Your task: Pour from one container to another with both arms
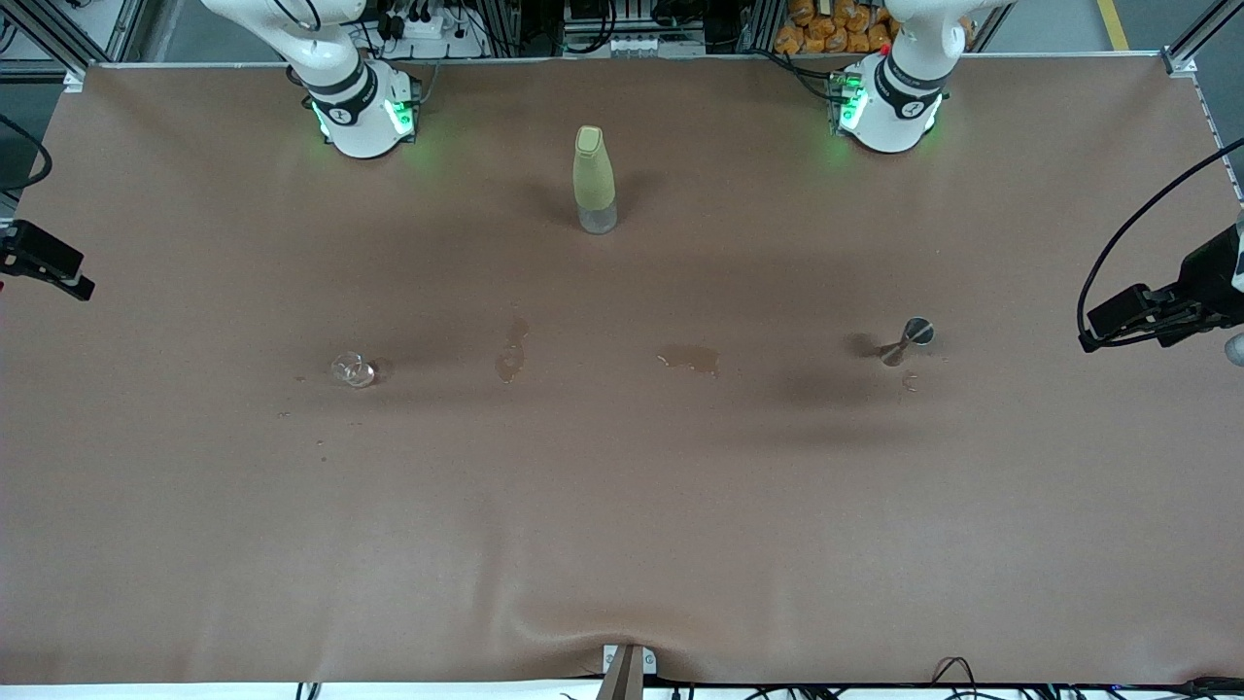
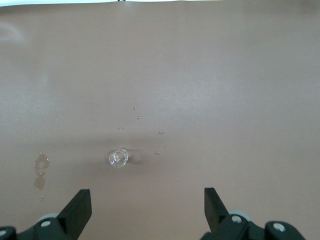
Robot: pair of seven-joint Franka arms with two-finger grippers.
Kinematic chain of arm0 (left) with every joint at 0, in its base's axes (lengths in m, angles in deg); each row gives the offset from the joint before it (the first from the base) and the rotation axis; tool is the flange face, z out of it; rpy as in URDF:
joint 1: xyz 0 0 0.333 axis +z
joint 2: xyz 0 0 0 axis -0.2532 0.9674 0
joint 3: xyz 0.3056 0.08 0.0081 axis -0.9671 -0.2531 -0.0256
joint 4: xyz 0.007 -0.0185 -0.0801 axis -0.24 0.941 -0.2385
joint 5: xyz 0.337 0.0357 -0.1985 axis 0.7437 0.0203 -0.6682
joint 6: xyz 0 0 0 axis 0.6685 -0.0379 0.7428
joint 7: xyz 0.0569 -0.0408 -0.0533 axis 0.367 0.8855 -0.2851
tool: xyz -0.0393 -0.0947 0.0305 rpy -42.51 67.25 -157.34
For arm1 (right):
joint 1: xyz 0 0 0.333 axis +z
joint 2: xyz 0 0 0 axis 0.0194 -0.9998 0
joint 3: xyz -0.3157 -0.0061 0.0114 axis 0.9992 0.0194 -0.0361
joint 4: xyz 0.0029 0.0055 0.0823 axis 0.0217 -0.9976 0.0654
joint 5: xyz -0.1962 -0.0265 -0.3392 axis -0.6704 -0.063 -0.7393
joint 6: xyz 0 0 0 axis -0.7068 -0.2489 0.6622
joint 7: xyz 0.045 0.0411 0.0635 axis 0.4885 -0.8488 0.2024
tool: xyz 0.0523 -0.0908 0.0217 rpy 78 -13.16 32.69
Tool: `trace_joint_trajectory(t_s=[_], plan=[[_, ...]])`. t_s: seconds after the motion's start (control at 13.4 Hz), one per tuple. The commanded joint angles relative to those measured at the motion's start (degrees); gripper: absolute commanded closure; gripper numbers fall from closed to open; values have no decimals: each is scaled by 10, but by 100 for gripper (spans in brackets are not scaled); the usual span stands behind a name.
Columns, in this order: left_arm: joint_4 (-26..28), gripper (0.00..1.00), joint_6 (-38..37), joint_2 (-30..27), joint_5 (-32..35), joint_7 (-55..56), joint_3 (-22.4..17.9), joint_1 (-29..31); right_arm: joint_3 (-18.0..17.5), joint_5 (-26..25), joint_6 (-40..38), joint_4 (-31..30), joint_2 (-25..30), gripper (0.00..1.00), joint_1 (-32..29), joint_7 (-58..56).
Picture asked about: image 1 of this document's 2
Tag steel double jigger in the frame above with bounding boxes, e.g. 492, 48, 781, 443
880, 317, 936, 368

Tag small clear glass beaker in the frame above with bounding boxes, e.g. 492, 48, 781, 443
330, 350, 378, 390

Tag yellow floor tape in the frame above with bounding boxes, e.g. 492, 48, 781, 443
1096, 0, 1133, 52

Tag orange bread pile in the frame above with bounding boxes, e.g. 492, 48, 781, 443
775, 0, 978, 54

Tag wide liquid puddle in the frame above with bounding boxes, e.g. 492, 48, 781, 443
656, 344, 722, 379

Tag white power strip black plugs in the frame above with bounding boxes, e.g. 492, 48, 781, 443
374, 0, 487, 59

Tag long liquid puddle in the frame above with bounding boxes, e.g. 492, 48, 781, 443
494, 316, 532, 384

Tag brown table mat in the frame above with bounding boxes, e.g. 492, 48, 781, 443
0, 53, 1244, 686

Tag long white socket strip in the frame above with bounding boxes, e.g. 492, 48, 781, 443
564, 32, 706, 57

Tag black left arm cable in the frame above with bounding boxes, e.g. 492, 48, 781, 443
1076, 136, 1244, 349

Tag aluminium frame post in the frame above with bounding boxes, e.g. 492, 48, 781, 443
1161, 0, 1244, 77
0, 0, 147, 93

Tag black floor cable bundle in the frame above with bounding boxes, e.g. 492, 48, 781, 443
671, 678, 1244, 700

